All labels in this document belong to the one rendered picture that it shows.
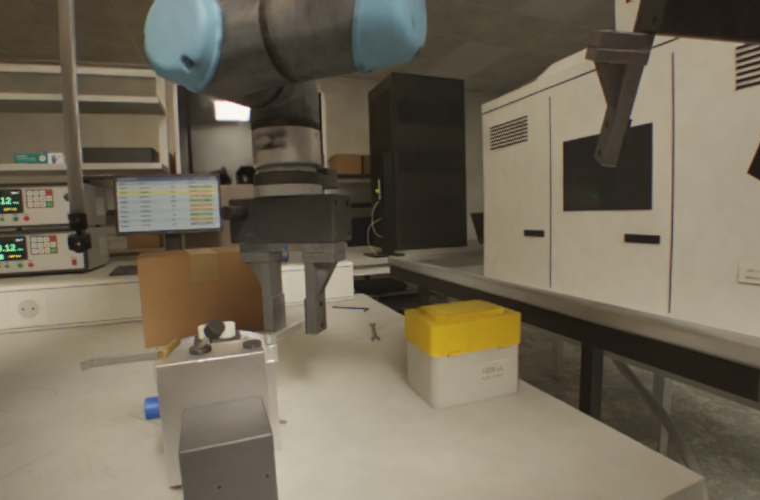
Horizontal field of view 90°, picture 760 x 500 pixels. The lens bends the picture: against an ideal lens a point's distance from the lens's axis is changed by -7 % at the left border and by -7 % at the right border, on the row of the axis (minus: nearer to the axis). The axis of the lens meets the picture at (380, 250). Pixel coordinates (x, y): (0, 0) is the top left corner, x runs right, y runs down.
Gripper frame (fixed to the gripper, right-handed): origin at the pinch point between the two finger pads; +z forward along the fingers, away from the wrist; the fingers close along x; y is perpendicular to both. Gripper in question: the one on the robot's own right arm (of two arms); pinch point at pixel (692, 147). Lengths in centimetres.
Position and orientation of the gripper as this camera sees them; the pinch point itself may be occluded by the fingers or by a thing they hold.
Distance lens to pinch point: 42.2
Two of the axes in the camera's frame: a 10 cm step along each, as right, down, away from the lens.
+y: -1.9, 4.8, -8.6
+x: 9.8, 1.1, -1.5
